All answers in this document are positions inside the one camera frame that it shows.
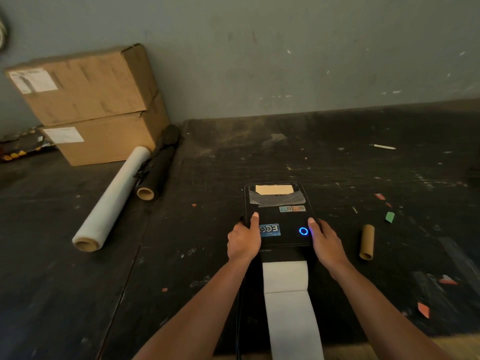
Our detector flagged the person's left hand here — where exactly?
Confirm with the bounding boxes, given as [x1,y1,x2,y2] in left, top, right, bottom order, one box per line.
[226,211,263,264]

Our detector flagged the dark yellow patterned item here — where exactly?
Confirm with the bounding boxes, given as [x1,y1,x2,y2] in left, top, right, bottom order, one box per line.
[0,126,56,163]

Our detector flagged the person's left forearm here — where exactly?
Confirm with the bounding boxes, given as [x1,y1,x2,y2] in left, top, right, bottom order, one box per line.
[133,256,256,360]

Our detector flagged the brown cardboard box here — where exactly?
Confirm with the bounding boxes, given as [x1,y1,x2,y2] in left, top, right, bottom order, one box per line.
[39,92,171,168]
[4,43,160,127]

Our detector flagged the black printer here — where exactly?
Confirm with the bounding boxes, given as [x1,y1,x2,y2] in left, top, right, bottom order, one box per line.
[239,181,320,360]

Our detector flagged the person's right hand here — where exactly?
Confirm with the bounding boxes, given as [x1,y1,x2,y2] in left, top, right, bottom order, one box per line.
[307,217,353,275]

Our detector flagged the person's right forearm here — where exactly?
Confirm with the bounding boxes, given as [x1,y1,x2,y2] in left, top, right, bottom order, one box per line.
[329,260,455,360]

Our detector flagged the white paper roll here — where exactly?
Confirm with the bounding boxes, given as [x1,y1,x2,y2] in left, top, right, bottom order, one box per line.
[262,260,326,360]

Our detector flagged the brown cardboard core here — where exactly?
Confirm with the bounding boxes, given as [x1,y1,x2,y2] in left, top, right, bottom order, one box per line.
[358,224,376,262]

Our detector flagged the white film roll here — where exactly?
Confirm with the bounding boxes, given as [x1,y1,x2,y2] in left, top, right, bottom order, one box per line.
[71,145,152,253]

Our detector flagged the black film roll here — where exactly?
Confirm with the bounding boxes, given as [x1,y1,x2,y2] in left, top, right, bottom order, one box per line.
[133,124,182,202]

